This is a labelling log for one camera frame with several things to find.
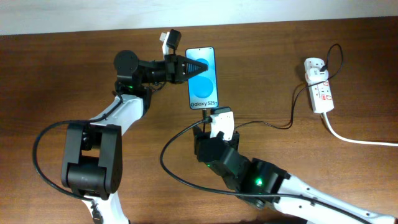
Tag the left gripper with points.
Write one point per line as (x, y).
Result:
(176, 70)

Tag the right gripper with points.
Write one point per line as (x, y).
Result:
(203, 141)

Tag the blue Galaxy smartphone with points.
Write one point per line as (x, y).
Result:
(203, 88)

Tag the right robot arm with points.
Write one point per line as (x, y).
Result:
(263, 184)

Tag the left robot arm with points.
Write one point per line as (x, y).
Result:
(93, 158)

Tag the white USB charger adapter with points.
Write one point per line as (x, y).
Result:
(315, 75)

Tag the white power strip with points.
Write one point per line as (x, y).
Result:
(320, 93)

